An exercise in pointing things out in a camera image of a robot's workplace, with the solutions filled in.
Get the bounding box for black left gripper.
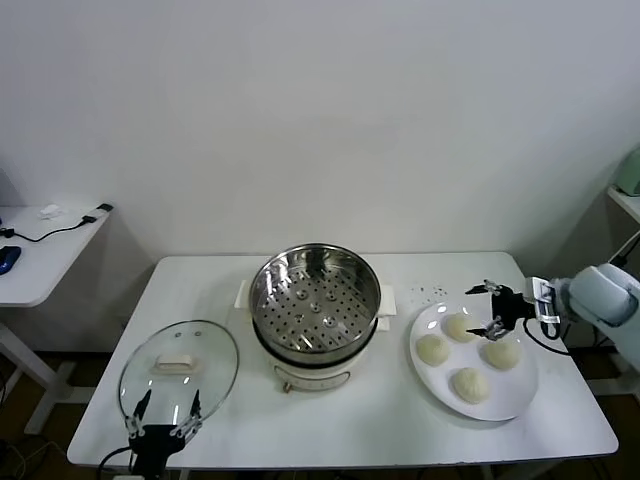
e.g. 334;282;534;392
125;389;204;480

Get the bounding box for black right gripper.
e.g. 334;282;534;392
464;279;532;342

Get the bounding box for white steamed baozi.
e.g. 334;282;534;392
482;339;522;372
452;367;490;405
444;313;482;344
415;333;452;368

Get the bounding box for glass lid with cream handle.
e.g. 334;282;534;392
117;319;240;435

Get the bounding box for perforated steel steamer basket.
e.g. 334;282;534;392
248;243;382;365

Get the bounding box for white round plate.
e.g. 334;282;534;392
408;300;540;422

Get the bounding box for cream electric cooker pot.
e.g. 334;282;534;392
234;278;399;396

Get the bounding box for white desk shelf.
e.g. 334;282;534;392
607;184;640;224

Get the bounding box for light green appliance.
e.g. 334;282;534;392
612;147;640;196

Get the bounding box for white side table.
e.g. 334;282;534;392
0;203;115;436

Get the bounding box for blue computer mouse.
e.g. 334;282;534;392
0;245;22;275

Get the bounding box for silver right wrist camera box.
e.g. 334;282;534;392
524;276;559;324

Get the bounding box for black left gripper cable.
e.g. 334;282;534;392
97;444;139;476

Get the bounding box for white hanging cable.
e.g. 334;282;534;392
605;234;639;266

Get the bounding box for black cable with adapter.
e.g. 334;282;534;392
0;202;115;244

